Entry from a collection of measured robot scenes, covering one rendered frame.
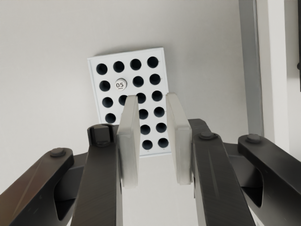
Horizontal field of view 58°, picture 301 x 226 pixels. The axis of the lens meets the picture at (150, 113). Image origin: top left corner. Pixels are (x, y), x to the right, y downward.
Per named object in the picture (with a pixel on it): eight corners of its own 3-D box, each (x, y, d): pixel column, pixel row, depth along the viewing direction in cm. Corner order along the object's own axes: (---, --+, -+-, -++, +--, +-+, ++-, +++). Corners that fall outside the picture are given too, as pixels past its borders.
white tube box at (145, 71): (173, 142, 36) (176, 154, 32) (110, 150, 36) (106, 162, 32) (162, 46, 33) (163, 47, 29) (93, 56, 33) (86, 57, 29)
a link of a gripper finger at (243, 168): (198, 160, 11) (273, 155, 11) (182, 118, 16) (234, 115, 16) (198, 192, 11) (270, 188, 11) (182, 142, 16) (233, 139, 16)
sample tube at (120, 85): (130, 84, 34) (126, 90, 29) (120, 85, 34) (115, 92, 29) (128, 74, 33) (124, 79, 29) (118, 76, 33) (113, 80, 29)
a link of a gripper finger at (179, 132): (175, 129, 12) (192, 128, 12) (165, 92, 19) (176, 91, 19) (178, 186, 13) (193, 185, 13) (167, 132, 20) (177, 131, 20)
